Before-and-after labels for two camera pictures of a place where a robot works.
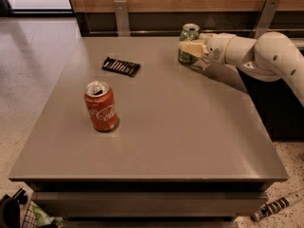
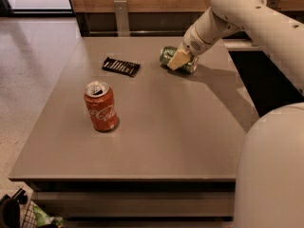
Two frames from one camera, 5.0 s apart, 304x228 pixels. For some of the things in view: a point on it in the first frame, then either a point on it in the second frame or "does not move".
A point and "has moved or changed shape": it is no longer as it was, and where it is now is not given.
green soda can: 190,31 has moved or changed shape
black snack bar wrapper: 120,66 does not move
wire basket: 28,215 does not move
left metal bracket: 122,18 does not move
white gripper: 218,48 -> 191,44
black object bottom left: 9,209 does not move
